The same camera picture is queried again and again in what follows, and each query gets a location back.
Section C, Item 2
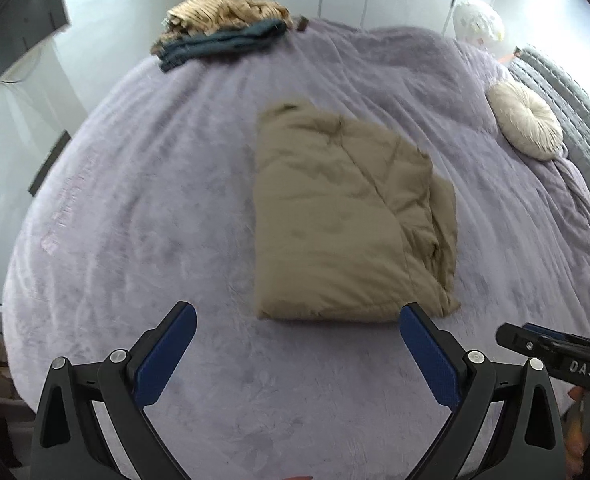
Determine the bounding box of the grey quilted headboard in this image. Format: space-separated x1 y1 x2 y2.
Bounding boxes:
509 48 590 192

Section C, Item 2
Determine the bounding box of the tan puffer jacket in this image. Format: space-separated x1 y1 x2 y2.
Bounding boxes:
254 102 460 323

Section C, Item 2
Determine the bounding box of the person right hand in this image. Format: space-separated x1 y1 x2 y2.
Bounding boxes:
562 383 590 461

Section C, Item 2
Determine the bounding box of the beige striped clothes pile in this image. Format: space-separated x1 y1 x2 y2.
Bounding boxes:
158 0 293 42

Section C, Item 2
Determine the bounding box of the round cream pleated cushion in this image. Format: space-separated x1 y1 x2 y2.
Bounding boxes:
486 79 564 162

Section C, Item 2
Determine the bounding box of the wall mounted television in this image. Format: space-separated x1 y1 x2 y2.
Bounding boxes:
0 0 69 78

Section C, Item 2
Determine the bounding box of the white patterned pillow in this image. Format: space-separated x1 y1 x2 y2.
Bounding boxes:
452 1 504 52

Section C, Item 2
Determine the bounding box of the dark teal folded garment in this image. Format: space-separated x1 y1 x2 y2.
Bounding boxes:
153 18 289 73

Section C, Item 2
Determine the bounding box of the lavender bed blanket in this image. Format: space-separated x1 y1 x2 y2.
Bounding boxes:
3 21 590 479

